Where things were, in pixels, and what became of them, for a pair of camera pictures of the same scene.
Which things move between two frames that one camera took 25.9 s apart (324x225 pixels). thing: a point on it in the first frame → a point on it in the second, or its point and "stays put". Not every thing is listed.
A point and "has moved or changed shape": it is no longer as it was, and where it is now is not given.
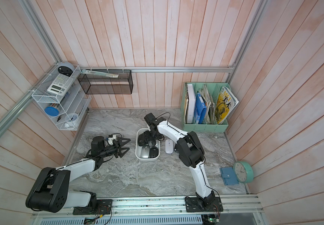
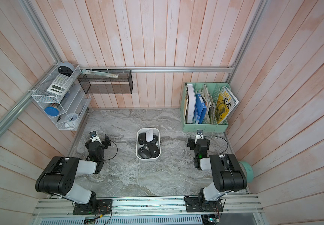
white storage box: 137,151 stays put
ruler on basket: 101,74 stays put
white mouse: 169,146 has moved or changed shape
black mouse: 141,139 stays put
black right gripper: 148,137 → 191,143
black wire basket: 93,84 stays put
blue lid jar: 52,111 stays put
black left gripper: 117,146 → 104,143
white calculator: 60,84 stays put
